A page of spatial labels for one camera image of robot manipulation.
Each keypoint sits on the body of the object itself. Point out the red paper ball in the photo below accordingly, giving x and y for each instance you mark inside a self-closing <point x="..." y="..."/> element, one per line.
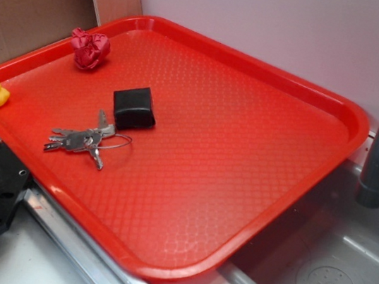
<point x="89" y="50"/>

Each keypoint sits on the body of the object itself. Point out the red plastic tray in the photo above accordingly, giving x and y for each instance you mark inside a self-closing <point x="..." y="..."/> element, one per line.
<point x="236" y="142"/>

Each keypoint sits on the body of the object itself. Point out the small black box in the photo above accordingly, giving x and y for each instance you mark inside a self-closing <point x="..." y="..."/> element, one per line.
<point x="133" y="109"/>

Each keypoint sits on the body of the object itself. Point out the silver key bunch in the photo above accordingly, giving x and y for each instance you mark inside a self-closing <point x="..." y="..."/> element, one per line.
<point x="88" y="140"/>

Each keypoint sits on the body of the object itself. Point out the grey sink basin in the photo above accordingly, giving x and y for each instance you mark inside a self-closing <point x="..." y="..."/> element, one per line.
<point x="324" y="238"/>

